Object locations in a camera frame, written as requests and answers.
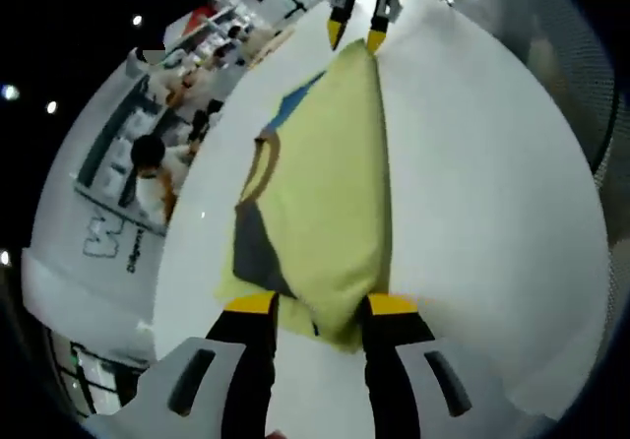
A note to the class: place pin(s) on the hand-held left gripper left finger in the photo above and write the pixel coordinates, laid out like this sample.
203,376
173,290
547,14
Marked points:
246,360

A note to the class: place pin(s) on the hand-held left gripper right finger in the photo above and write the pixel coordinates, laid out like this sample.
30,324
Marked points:
394,355

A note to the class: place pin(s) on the yellow blue black garment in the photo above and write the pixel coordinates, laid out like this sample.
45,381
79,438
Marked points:
330,188

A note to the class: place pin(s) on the person's left hand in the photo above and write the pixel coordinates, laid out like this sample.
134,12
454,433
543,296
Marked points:
275,435

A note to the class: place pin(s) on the light wooden board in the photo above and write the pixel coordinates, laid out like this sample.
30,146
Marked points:
270,47

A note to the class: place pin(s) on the white shelf rack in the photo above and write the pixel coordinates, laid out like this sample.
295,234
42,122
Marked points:
211,30

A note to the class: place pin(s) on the black desktop device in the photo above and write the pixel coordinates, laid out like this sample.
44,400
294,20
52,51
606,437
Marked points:
204,119

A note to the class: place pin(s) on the grey metal shelf rack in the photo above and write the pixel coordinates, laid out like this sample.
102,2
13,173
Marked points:
113,144

